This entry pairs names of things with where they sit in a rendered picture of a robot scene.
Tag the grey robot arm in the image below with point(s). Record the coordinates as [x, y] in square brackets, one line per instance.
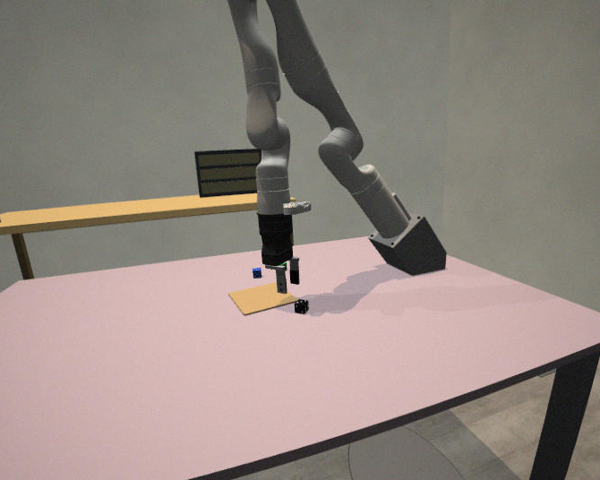
[301, 62]

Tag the tan flat mat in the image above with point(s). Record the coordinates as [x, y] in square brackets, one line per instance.
[261, 298]

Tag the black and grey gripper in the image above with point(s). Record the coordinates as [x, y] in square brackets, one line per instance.
[275, 227]

